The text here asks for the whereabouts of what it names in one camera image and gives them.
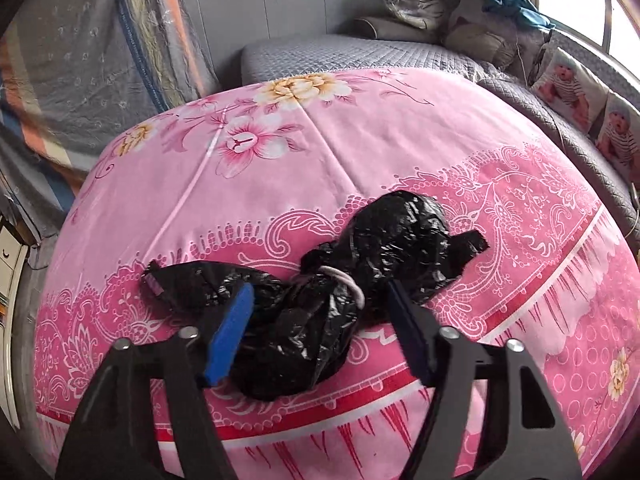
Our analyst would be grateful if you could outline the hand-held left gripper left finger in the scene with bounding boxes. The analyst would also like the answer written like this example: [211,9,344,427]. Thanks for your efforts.
[55,281,256,480]

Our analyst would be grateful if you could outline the pink floral blanket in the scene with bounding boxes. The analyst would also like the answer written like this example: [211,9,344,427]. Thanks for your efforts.
[32,67,640,480]

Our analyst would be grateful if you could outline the grey folded cloth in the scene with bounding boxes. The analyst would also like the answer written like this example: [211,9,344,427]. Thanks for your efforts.
[354,16,446,43]

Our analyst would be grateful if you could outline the pink hair tie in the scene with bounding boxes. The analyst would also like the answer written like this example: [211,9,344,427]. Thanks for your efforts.
[292,266,367,311]

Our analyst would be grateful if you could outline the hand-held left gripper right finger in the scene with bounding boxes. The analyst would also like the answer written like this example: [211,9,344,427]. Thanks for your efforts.
[384,279,583,480]

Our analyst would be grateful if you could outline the grey quilted bed cover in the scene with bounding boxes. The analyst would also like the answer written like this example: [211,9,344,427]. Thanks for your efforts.
[241,34,640,256]

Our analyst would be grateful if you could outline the black plastic bag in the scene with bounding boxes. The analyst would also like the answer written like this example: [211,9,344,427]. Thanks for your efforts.
[141,190,491,402]

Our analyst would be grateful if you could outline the baby print pillow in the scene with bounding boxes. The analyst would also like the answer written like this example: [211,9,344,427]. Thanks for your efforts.
[530,47,613,133]
[595,91,640,186]

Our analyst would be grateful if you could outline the patterned sheer curtain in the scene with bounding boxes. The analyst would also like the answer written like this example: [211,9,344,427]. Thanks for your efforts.
[0,0,223,221]

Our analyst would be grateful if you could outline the beige cloth bundle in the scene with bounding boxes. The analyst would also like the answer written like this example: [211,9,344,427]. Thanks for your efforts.
[442,0,521,68]

